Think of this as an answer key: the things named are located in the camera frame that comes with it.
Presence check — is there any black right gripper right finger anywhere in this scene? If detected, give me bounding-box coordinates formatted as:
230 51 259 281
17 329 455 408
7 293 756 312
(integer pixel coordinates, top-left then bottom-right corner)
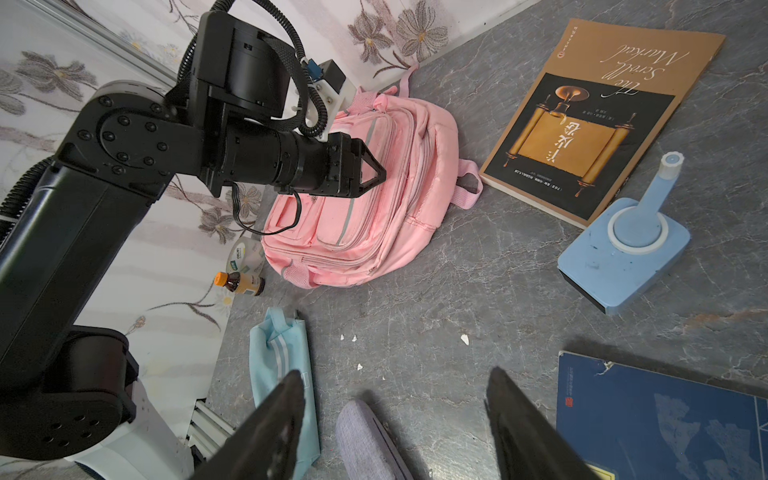
485 367 597 479

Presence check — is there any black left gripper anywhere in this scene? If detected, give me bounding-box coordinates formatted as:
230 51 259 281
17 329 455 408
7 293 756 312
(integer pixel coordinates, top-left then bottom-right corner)
281 132 387 198

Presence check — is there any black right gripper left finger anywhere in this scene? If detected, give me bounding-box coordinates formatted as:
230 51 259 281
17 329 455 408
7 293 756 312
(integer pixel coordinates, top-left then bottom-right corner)
192 370 305 480

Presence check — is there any pink student backpack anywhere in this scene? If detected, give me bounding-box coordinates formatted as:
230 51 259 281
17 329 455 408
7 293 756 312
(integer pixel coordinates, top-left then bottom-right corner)
261 75 483 289

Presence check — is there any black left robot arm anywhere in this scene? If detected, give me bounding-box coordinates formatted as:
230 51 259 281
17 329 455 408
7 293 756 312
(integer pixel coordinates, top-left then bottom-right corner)
1 1 386 479

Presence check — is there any blue notebook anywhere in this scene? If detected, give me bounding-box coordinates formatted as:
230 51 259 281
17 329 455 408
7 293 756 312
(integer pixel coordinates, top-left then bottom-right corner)
556 351 767 479

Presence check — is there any teal pencil pouch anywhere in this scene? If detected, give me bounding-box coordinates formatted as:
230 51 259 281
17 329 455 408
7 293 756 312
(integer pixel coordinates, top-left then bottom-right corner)
249 307 321 479

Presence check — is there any purple glasses case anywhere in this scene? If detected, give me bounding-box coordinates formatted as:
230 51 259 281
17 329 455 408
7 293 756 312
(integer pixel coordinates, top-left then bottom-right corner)
335 399 414 480

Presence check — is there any white tape roll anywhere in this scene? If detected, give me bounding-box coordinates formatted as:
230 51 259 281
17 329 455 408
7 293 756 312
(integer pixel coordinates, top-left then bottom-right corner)
225 237 265 276

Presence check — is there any orange cap brown bottle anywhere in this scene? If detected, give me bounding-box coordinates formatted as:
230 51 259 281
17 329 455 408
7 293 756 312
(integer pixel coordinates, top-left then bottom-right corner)
213 272 265 297

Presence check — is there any light blue stamp device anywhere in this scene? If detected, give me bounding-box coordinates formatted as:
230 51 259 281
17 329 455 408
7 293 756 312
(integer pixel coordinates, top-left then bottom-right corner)
557 151 691 315

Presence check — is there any brown and black book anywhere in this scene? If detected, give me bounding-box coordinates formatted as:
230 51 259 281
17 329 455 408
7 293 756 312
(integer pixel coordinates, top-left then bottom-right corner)
481 19 725 228

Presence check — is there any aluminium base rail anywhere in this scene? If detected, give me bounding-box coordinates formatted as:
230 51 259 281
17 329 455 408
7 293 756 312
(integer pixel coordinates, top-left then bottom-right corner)
186 399 235 462

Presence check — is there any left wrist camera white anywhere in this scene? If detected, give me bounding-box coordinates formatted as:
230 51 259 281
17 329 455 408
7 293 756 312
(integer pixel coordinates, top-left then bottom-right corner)
285 58 357 141

